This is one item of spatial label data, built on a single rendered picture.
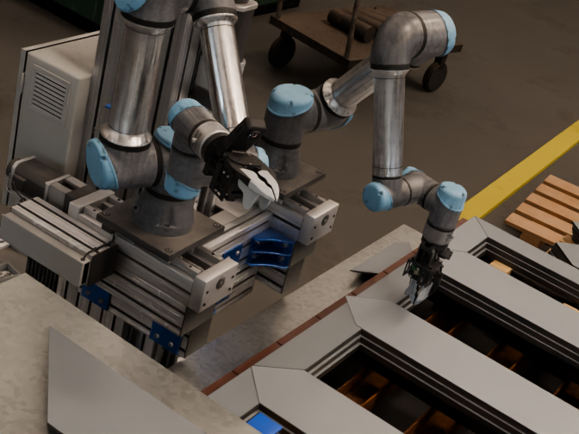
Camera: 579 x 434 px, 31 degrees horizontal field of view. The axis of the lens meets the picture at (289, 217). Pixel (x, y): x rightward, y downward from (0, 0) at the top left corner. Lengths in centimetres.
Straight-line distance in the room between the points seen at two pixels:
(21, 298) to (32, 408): 33
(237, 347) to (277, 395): 45
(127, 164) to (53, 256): 34
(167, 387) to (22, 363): 27
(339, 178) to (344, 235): 58
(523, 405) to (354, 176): 299
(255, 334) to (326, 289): 36
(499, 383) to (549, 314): 43
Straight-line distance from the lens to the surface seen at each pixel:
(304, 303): 302
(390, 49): 253
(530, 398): 265
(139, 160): 234
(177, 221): 246
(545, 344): 295
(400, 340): 266
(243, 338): 281
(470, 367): 267
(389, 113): 256
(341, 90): 282
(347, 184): 532
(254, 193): 187
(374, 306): 275
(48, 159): 285
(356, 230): 493
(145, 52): 223
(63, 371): 196
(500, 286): 306
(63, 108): 276
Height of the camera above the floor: 231
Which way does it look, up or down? 28 degrees down
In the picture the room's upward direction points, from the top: 16 degrees clockwise
